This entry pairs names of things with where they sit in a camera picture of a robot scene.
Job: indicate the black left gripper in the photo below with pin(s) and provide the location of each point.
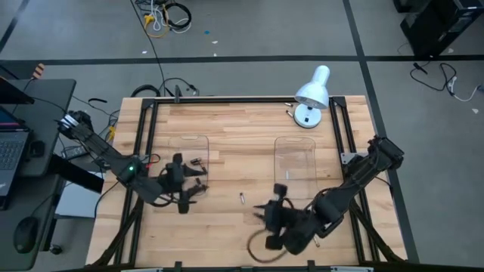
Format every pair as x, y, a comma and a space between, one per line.
177, 181

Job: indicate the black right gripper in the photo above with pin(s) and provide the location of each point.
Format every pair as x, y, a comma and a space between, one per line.
278, 217

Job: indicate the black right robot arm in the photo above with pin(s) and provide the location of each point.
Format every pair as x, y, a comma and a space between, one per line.
359, 174

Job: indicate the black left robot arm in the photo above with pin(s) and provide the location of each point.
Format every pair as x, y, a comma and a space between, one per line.
102, 149

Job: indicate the clear plastic tray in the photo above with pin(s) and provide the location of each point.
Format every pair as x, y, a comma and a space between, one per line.
189, 145
295, 151

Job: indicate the yellow connector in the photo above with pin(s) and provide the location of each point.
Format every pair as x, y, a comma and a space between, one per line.
111, 133

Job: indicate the black slanted gantry leg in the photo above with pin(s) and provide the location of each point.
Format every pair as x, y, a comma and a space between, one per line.
374, 234
111, 245

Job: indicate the black desk crossbar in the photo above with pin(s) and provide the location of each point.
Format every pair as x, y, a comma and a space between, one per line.
75, 175

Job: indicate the grey power adapter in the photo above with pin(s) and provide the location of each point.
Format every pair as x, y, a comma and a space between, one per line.
74, 152

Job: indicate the white desk lamp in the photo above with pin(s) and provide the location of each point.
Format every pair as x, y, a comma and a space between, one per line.
314, 90

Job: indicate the black caster wheel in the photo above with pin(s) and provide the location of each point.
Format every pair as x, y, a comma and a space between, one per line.
56, 249

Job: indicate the black side desk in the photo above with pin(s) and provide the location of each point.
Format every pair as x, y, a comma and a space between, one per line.
49, 113

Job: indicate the black mouse with red light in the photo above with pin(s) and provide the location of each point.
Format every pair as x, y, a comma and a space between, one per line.
25, 234

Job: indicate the black laptop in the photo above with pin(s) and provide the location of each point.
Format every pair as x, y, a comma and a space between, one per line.
11, 151

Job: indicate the orange black striped strip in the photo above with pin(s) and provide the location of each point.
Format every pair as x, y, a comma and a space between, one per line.
38, 71

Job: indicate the black computer tower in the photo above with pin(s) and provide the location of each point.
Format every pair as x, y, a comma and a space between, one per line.
438, 26

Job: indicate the silver rail bracket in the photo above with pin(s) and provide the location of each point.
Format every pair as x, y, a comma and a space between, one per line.
141, 269
351, 269

